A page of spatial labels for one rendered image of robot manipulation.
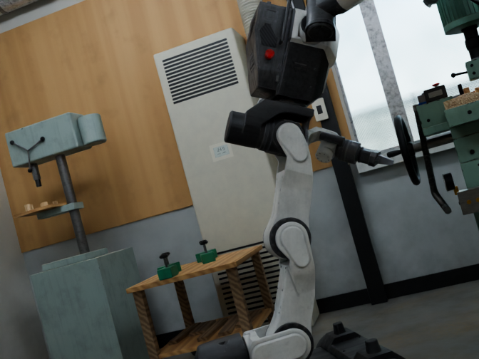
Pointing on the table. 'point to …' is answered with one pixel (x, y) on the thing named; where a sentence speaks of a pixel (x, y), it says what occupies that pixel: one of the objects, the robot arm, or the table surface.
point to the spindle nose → (472, 40)
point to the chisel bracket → (472, 69)
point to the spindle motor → (457, 15)
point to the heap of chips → (464, 100)
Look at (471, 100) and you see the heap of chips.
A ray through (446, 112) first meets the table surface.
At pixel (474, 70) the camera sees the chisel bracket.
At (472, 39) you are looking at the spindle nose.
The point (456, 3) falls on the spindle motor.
